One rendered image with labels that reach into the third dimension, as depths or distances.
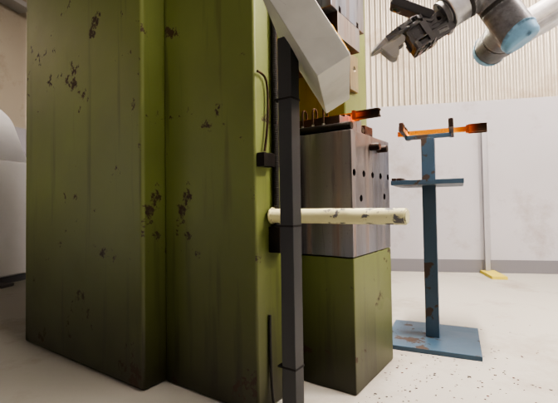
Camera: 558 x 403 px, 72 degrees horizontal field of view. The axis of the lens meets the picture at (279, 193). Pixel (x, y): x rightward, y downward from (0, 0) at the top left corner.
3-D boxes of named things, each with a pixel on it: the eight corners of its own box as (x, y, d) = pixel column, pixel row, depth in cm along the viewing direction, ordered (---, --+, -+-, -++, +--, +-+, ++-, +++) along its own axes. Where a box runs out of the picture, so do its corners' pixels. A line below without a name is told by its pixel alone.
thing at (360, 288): (393, 359, 162) (390, 247, 164) (356, 396, 131) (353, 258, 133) (283, 335, 195) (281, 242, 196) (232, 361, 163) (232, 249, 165)
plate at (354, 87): (358, 93, 186) (358, 58, 186) (350, 88, 178) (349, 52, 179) (354, 94, 187) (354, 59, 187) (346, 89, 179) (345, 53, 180)
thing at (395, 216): (410, 226, 104) (410, 206, 104) (404, 227, 99) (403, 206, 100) (276, 223, 129) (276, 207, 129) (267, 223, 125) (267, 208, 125)
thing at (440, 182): (462, 186, 199) (462, 182, 199) (463, 183, 163) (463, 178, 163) (402, 188, 212) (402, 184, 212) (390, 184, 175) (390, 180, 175)
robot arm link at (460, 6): (456, -21, 97) (446, -1, 106) (438, -9, 97) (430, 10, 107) (476, 8, 96) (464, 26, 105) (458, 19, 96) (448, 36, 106)
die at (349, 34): (359, 52, 158) (359, 30, 158) (337, 36, 141) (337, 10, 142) (276, 74, 182) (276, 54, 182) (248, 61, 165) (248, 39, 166)
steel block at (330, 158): (390, 247, 164) (388, 142, 165) (353, 258, 133) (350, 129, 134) (281, 241, 196) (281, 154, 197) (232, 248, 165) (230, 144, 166)
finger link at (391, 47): (381, 65, 101) (413, 45, 100) (369, 46, 101) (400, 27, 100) (379, 69, 104) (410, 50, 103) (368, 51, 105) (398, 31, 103)
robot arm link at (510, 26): (530, 43, 104) (503, 7, 105) (551, 24, 92) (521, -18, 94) (497, 63, 105) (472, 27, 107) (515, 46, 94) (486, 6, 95)
